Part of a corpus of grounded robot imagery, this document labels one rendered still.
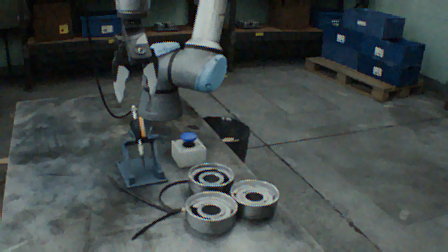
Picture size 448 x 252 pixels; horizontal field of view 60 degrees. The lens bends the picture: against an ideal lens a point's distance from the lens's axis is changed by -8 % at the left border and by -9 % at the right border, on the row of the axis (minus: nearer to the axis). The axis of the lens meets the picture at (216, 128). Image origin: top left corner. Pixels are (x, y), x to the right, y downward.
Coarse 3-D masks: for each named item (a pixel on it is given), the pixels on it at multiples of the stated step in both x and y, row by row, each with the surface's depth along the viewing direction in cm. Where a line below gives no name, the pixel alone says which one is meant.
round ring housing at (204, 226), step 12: (204, 192) 89; (216, 192) 89; (192, 204) 86; (204, 204) 86; (216, 204) 87; (228, 204) 87; (192, 216) 81; (204, 216) 83; (216, 216) 83; (228, 216) 81; (204, 228) 81; (216, 228) 81; (228, 228) 83
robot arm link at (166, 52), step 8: (160, 48) 125; (168, 48) 125; (176, 48) 127; (160, 56) 125; (168, 56) 125; (160, 64) 126; (168, 64) 125; (160, 72) 126; (168, 72) 125; (144, 80) 131; (160, 80) 128; (168, 80) 127; (160, 88) 130; (168, 88) 130
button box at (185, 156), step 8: (176, 144) 108; (184, 144) 107; (192, 144) 107; (200, 144) 108; (176, 152) 107; (184, 152) 104; (192, 152) 105; (200, 152) 106; (176, 160) 108; (184, 160) 105; (192, 160) 106; (200, 160) 107
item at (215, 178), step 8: (192, 168) 98; (200, 168) 100; (208, 168) 100; (216, 168) 101; (224, 168) 100; (200, 176) 97; (208, 176) 98; (216, 176) 98; (232, 176) 97; (192, 184) 93; (200, 184) 92; (208, 184) 94; (216, 184) 94; (224, 184) 92; (232, 184) 95; (192, 192) 96; (224, 192) 93
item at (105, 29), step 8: (80, 16) 393; (88, 16) 426; (96, 16) 395; (104, 16) 398; (112, 16) 400; (96, 24) 400; (104, 24) 403; (112, 24) 406; (120, 24) 408; (96, 32) 403; (104, 32) 406; (112, 32) 409; (120, 32) 412
